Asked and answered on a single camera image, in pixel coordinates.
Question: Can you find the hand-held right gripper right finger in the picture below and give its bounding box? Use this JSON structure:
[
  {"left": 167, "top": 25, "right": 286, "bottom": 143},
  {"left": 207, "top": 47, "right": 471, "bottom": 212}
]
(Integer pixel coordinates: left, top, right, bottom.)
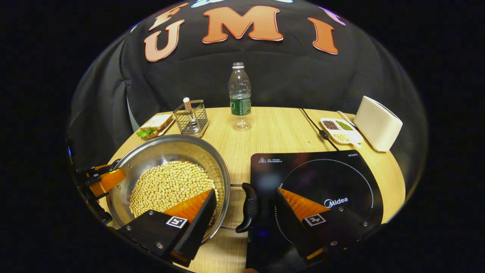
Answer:
[{"left": 274, "top": 187, "right": 379, "bottom": 262}]

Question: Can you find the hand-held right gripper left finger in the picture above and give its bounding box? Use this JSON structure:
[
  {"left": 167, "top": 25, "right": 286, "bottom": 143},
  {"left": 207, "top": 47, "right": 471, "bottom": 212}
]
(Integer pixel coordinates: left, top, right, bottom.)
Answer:
[{"left": 117, "top": 188, "right": 218, "bottom": 268}]

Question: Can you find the black induction cooktop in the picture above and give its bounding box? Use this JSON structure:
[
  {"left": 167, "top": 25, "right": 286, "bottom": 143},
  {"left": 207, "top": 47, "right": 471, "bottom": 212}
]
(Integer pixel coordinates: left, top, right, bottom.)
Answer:
[{"left": 245, "top": 150, "right": 384, "bottom": 271}]

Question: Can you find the stainless steel pot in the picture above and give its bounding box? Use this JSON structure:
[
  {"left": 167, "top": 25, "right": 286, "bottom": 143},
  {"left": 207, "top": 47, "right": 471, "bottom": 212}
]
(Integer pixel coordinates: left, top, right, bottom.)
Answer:
[{"left": 106, "top": 134, "right": 259, "bottom": 245}]

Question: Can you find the pile of soybeans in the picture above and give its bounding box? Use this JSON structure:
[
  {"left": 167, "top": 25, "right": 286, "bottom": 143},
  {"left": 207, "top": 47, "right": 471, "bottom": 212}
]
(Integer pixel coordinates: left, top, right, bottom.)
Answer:
[{"left": 129, "top": 161, "right": 216, "bottom": 218}]

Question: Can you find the sandwich with lettuce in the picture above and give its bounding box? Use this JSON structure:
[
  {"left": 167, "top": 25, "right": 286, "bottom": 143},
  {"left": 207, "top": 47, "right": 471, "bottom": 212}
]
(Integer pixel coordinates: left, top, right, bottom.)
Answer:
[{"left": 136, "top": 114, "right": 174, "bottom": 138}]

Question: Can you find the small white plate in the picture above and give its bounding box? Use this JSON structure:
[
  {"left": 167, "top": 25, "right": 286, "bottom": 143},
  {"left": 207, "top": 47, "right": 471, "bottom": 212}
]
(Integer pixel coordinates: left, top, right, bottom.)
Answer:
[{"left": 157, "top": 118, "right": 175, "bottom": 136}]

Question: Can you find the white divided bean dish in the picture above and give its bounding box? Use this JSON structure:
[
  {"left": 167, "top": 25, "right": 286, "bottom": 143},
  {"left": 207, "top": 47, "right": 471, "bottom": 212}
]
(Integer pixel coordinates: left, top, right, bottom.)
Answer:
[{"left": 320, "top": 117, "right": 364, "bottom": 145}]

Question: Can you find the clear plastic water bottle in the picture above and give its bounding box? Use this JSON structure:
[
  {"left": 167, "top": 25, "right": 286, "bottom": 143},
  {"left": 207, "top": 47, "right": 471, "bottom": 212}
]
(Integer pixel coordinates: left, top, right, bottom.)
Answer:
[{"left": 228, "top": 62, "right": 252, "bottom": 132}]

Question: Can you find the white toaster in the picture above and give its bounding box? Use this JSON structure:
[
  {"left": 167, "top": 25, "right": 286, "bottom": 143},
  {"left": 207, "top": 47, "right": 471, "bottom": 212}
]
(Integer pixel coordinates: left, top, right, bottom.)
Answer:
[{"left": 353, "top": 96, "right": 403, "bottom": 152}]

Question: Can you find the black backdrop cloth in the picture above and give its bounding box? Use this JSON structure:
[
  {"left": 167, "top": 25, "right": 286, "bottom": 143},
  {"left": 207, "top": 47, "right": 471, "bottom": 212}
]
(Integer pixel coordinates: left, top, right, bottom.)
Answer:
[{"left": 68, "top": 0, "right": 429, "bottom": 179}]

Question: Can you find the black power cable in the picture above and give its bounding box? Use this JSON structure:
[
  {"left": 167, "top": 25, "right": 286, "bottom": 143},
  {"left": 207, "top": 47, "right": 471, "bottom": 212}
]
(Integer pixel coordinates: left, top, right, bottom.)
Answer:
[{"left": 299, "top": 108, "right": 340, "bottom": 151}]

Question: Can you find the metal wire basket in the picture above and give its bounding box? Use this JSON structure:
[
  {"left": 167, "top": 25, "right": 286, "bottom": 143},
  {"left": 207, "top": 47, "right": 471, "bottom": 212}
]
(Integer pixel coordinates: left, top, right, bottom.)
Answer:
[{"left": 173, "top": 99, "right": 209, "bottom": 137}]

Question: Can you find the white toaster cord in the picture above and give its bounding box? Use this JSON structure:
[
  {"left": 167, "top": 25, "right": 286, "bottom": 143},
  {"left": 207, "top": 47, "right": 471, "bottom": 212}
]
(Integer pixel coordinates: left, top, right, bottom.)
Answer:
[{"left": 337, "top": 110, "right": 357, "bottom": 129}]

